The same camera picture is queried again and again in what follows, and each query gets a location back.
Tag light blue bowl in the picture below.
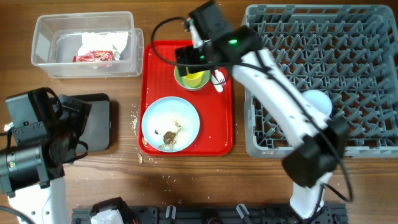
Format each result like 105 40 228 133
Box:
303 90 333 116

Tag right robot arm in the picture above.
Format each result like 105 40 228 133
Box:
176 1 349 222

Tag food crumb on table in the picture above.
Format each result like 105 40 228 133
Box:
137 154 144 164

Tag white plastic spoon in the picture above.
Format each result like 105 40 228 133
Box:
211 75 223 93

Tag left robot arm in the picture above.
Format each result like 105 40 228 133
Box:
1 87 91 223

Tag red serving tray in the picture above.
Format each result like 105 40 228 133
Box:
139 45 235 156

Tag right black cable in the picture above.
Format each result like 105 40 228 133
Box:
150 16 354 203

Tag yellow plastic cup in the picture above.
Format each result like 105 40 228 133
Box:
182 68 204 88

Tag grey dishwasher rack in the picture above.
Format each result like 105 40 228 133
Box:
243 4 397 158

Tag clear plastic bin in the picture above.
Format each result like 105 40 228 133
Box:
31 11 144 78

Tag black plastic tray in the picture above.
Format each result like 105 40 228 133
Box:
60 93 111 152

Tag white napkin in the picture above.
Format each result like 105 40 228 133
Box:
75 32 129 61

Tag light blue plate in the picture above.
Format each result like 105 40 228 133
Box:
141 96 200 153

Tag red snack wrapper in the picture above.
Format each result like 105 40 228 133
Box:
73 50 114 62

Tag brown food scraps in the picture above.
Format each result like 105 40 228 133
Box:
154 121 182 150

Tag white plastic fork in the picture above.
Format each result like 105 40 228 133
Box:
214 70 226 86

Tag green small bowl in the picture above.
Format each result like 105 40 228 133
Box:
174 67 211 91

